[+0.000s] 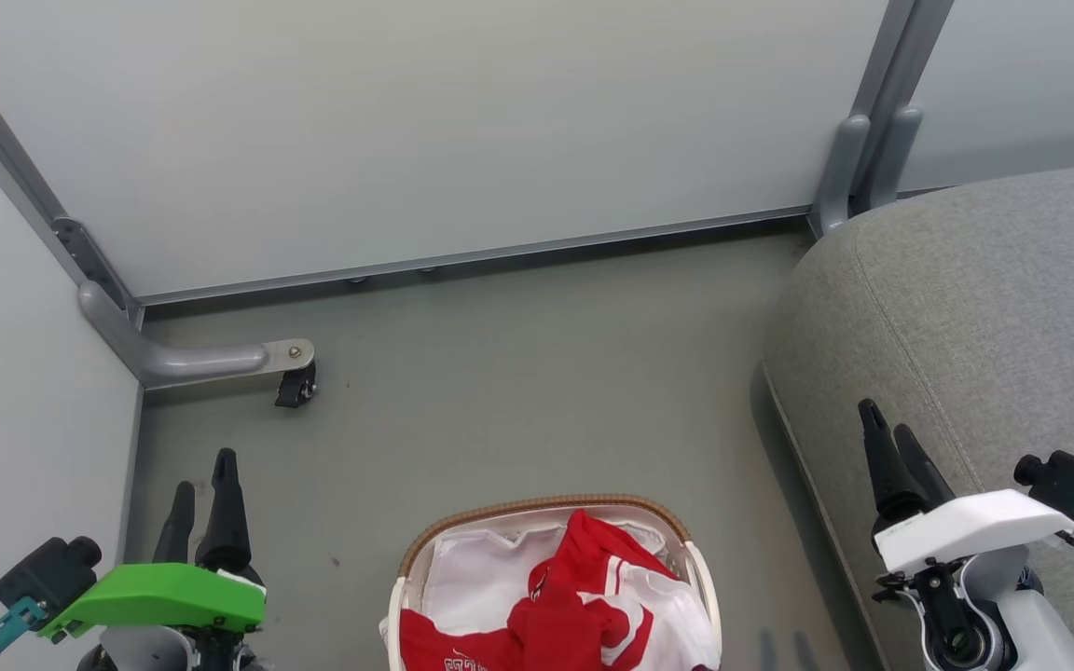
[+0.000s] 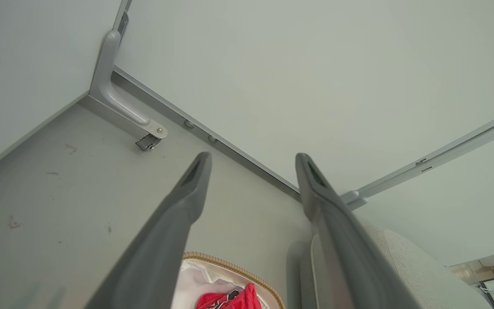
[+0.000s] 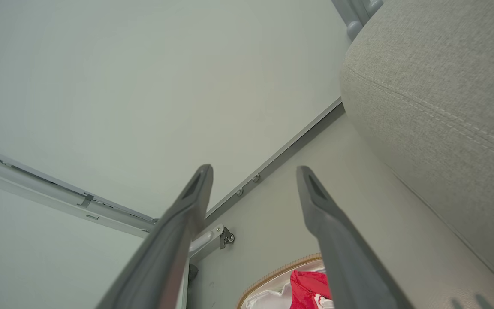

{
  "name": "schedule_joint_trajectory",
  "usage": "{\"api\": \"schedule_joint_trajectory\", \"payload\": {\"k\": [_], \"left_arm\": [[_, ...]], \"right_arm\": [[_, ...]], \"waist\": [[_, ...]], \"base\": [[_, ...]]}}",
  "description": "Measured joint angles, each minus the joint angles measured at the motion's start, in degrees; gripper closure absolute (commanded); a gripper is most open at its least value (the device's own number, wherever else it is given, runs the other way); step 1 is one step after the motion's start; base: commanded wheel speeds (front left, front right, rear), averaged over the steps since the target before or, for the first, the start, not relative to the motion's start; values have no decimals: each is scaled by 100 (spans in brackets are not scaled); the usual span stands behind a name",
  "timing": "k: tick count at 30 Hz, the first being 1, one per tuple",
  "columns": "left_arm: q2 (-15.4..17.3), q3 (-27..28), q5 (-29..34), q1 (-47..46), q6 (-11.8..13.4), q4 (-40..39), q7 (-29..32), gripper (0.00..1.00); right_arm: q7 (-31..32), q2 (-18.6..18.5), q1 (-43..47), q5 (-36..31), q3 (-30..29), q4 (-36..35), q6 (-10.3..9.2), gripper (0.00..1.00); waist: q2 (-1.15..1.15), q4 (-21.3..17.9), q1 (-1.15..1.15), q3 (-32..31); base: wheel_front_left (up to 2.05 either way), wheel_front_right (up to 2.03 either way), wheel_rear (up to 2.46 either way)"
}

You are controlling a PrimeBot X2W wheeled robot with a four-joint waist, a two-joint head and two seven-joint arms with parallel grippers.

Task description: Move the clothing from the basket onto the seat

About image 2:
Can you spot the white plastic liner bag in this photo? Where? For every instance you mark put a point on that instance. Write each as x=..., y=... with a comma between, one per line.
x=195, y=283

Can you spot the grey fabric sofa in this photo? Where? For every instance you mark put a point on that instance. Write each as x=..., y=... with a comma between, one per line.
x=418, y=274

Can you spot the white laundry basket brown rim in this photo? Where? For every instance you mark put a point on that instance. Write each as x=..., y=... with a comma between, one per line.
x=247, y=274

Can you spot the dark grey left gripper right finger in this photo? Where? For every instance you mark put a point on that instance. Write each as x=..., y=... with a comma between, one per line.
x=341, y=249

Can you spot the red garment with tags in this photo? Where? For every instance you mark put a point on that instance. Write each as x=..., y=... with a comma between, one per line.
x=238, y=300

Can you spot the black caster wheel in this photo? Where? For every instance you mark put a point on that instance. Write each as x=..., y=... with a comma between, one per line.
x=147, y=143

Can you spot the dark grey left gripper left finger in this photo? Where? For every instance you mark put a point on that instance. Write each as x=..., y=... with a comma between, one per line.
x=161, y=240

